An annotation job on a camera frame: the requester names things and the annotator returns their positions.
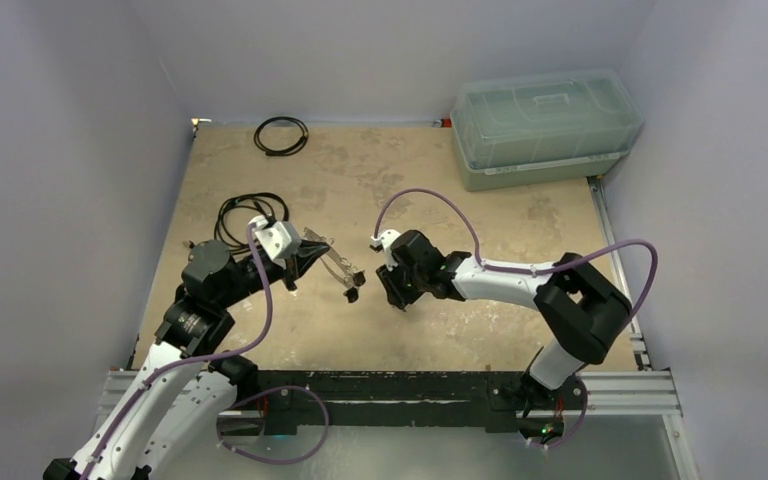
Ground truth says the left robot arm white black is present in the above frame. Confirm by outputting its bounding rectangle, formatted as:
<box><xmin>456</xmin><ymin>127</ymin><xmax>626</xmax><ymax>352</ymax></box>
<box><xmin>43</xmin><ymin>229</ymin><xmax>331</xmax><ymax>479</ymax></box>

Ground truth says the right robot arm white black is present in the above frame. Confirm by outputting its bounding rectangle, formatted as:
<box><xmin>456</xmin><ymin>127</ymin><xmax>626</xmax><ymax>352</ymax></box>
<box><xmin>370</xmin><ymin>229</ymin><xmax>632</xmax><ymax>408</ymax></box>

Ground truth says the translucent green storage box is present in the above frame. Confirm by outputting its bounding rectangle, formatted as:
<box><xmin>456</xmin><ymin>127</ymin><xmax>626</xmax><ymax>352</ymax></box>
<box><xmin>449</xmin><ymin>69</ymin><xmax>643</xmax><ymax>192</ymax></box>

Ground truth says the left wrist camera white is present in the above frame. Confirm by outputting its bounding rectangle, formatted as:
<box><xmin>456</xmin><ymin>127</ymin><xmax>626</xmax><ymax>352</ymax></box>
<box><xmin>248</xmin><ymin>215</ymin><xmax>302</xmax><ymax>264</ymax></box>

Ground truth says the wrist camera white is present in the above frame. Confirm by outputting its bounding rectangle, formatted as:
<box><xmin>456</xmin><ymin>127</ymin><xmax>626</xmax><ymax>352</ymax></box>
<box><xmin>369</xmin><ymin>229</ymin><xmax>401</xmax><ymax>252</ymax></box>
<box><xmin>248</xmin><ymin>215</ymin><xmax>302</xmax><ymax>264</ymax></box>

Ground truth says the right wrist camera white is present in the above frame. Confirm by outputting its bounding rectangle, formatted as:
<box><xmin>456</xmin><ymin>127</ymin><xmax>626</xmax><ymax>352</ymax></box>
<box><xmin>369</xmin><ymin>229</ymin><xmax>401</xmax><ymax>252</ymax></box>

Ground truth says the black coiled cable near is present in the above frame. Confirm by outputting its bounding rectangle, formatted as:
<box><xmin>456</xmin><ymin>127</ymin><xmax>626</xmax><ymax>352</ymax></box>
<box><xmin>213</xmin><ymin>192</ymin><xmax>291</xmax><ymax>256</ymax></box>

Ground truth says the black coiled cable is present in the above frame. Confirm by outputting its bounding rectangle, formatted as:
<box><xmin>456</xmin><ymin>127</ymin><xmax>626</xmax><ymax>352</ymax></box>
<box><xmin>213</xmin><ymin>192</ymin><xmax>291</xmax><ymax>256</ymax></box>
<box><xmin>253</xmin><ymin>116</ymin><xmax>310</xmax><ymax>158</ymax></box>

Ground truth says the black coiled cable far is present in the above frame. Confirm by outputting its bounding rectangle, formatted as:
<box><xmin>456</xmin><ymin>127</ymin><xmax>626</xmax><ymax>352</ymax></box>
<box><xmin>253</xmin><ymin>116</ymin><xmax>310</xmax><ymax>158</ymax></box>

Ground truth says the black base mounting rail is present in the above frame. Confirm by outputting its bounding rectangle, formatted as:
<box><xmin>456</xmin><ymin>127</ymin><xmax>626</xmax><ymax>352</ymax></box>
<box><xmin>234</xmin><ymin>370</ymin><xmax>586</xmax><ymax>437</ymax></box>

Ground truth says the aluminium frame rail right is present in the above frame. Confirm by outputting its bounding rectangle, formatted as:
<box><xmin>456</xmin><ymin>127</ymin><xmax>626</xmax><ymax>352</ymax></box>
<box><xmin>587</xmin><ymin>176</ymin><xmax>653</xmax><ymax>371</ymax></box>

